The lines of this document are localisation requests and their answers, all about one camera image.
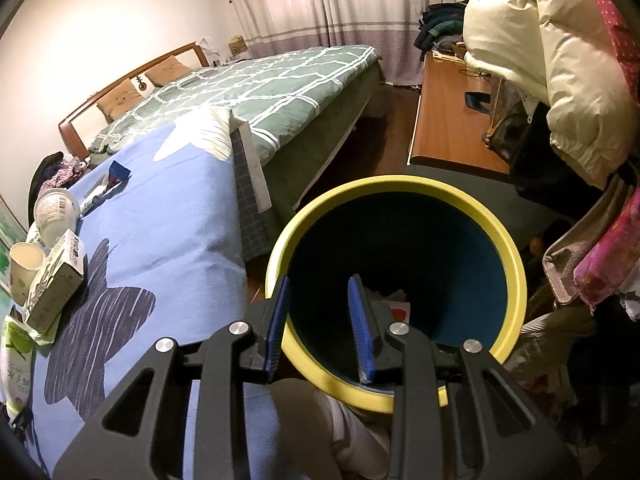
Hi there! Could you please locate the green checked quilt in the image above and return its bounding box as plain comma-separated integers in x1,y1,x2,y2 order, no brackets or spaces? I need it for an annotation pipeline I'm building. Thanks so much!
87,45,383,221

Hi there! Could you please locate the checked white cloth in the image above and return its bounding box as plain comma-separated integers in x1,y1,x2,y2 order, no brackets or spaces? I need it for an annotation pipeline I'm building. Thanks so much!
232,125,273,261

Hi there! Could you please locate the red white paper scrap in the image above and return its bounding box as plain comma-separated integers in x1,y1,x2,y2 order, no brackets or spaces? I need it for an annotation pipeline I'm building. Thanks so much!
365,287,413,326

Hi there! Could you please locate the wooden desk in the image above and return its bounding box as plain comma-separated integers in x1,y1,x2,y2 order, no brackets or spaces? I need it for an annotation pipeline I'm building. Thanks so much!
407,50,516,181

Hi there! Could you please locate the white green carton box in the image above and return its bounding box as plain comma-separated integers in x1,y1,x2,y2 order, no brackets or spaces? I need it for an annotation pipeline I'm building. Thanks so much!
25,228,86,336

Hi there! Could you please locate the floral clothes pile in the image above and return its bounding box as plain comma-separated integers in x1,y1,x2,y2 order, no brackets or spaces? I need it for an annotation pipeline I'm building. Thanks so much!
27,152,93,211

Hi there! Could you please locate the white paper noodle bowl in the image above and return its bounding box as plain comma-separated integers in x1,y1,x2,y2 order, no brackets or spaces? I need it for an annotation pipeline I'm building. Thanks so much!
34,189,81,241

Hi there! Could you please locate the wooden bed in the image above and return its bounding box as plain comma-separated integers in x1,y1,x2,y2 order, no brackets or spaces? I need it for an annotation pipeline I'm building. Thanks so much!
58,42,388,261

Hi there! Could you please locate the black garment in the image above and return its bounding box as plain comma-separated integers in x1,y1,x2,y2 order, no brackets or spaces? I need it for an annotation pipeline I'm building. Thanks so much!
510,105,603,203

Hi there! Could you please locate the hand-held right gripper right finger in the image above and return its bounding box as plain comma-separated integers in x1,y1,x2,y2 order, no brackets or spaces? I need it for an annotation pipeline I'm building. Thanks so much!
347,274,583,480

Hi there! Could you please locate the yellow rimmed trash bin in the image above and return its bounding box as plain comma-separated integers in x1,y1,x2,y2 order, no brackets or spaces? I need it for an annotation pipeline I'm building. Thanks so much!
265,175,528,415

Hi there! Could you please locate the red dotted cloth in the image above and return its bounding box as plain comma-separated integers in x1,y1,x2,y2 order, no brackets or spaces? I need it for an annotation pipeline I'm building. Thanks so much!
585,0,640,86

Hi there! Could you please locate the beige bag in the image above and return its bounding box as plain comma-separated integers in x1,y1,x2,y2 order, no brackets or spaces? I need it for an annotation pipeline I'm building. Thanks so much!
542,175,631,306

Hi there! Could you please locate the white down jacket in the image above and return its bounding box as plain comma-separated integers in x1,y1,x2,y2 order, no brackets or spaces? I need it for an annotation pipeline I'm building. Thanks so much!
462,0,633,188

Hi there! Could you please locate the white toothpaste tube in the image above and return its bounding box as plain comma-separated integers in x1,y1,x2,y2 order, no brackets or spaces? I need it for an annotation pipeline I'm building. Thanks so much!
80,175,126,216

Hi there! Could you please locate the brown pillow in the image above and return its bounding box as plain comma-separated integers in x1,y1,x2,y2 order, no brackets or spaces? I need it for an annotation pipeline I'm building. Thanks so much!
96,84,138,118
145,57,193,86

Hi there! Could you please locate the person's leg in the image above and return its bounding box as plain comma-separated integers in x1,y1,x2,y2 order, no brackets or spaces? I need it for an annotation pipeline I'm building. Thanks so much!
272,380,392,480

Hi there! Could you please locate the pink white curtain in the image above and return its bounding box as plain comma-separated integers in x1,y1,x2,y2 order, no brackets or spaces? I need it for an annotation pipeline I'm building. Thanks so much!
215,0,471,86

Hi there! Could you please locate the brown patterned bag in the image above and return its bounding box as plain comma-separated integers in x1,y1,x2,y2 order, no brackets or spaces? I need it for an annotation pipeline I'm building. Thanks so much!
482,80,551,166

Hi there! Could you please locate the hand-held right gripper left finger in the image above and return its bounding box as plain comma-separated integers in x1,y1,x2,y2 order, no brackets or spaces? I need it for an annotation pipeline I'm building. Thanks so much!
52,275,292,480

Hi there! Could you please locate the green white wipes packet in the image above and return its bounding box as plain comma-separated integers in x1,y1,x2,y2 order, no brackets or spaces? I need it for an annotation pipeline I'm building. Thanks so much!
0,316,56,413

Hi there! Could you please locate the pink floral cloth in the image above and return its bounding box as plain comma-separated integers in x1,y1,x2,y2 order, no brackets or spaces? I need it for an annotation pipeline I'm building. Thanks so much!
572,175,640,311

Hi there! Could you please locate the dark clothes pile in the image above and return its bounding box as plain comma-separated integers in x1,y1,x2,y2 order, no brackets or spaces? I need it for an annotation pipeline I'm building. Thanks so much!
417,2,468,51

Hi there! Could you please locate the small white paper cup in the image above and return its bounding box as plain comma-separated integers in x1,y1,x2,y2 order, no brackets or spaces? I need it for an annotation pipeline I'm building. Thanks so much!
9,241,47,306

